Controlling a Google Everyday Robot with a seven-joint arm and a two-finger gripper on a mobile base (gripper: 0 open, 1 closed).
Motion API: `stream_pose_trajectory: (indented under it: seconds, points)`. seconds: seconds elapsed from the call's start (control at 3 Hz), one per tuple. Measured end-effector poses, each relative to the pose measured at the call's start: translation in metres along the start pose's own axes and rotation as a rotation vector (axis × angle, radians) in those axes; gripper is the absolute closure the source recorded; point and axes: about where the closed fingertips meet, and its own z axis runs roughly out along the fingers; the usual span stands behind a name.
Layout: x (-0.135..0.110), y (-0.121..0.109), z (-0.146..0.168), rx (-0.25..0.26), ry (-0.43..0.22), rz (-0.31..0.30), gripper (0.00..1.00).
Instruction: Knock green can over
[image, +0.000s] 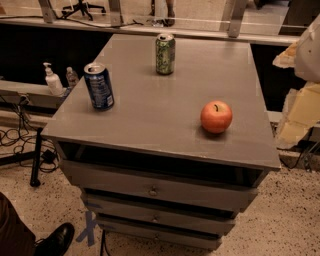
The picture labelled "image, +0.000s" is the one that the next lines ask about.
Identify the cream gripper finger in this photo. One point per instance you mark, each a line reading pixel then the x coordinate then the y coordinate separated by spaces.
pixel 286 59
pixel 301 111

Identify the green soda can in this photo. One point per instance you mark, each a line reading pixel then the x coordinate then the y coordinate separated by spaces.
pixel 165 53

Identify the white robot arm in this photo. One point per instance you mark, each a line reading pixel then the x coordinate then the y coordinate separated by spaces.
pixel 307 60

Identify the blue soda can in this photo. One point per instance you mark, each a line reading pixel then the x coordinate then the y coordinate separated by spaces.
pixel 99 86

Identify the red apple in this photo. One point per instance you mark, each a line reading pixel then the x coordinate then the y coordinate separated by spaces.
pixel 216 117

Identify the grey drawer cabinet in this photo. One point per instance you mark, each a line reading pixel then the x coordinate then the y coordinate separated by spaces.
pixel 154 126

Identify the middle drawer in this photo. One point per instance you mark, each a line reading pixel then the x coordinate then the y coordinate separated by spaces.
pixel 171 216

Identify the drawer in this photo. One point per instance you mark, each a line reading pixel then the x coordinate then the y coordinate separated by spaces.
pixel 155 187
pixel 159 232
pixel 171 216

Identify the top drawer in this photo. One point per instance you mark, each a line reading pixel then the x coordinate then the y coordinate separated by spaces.
pixel 155 187

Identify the bottom drawer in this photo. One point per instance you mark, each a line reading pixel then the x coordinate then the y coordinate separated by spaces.
pixel 159 232

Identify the black chair base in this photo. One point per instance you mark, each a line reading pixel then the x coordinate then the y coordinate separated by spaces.
pixel 83 7

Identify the clear plastic bottle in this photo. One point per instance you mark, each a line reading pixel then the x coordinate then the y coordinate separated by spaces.
pixel 72 77

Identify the white pump bottle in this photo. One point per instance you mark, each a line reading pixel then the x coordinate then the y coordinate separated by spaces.
pixel 53 81

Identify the blue tape cross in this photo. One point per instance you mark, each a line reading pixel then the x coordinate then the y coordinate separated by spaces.
pixel 90 233

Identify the black stand leg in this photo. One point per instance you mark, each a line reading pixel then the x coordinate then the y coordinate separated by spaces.
pixel 32 155

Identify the black leather shoe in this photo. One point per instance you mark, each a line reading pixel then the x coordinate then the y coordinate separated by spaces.
pixel 57 243

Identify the brown trouser leg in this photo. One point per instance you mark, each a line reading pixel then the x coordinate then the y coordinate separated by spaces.
pixel 15 237

